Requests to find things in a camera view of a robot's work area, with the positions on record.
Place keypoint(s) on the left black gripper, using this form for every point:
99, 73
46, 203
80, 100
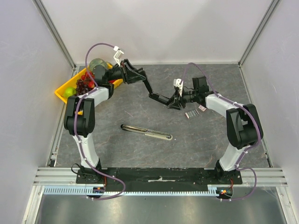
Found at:
128, 76

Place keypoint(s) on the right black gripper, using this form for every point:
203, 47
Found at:
178, 99

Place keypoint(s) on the white black stapler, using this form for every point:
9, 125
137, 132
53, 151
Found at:
147, 132

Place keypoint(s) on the red white staple box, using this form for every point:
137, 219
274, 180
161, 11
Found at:
202, 108

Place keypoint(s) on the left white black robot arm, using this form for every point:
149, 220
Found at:
79, 117

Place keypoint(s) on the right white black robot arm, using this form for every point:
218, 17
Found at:
243, 126

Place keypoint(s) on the green melon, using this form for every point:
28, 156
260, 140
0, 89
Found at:
97, 61

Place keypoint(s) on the red peach cluster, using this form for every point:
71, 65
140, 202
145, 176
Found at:
87, 76

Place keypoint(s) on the purple grape bunch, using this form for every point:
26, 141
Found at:
84, 86

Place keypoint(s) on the light green lime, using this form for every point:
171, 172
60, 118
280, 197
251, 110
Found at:
69, 91

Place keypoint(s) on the yellow plastic tray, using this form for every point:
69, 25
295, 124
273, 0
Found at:
59, 92

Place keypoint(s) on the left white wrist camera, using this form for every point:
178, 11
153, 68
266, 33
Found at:
118, 54

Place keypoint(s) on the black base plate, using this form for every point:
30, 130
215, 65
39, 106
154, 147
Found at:
172, 179

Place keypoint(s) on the slotted cable duct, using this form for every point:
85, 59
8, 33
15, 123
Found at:
98, 191

